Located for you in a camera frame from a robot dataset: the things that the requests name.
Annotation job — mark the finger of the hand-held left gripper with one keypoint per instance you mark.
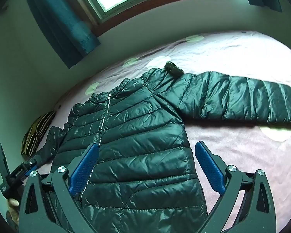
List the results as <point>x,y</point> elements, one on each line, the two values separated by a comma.
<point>0,156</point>

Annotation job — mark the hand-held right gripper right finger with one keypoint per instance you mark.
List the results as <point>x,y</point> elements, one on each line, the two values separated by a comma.
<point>208,166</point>

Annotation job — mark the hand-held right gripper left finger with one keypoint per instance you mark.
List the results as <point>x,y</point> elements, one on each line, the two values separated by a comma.
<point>85,166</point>

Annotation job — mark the dark green puffer jacket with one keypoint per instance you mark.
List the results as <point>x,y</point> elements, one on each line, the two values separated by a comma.
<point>140,150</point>

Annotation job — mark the person's left hand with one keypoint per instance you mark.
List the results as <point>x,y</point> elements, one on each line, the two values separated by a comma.
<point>14,203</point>

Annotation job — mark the striped pillow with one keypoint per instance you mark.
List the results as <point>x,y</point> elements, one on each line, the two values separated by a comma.
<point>37,133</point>

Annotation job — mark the small dark green pouch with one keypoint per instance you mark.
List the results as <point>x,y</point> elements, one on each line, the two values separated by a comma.
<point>174,68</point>

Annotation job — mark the pink bed sheet green dots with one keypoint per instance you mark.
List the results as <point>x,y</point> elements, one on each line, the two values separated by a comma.
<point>232,53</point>

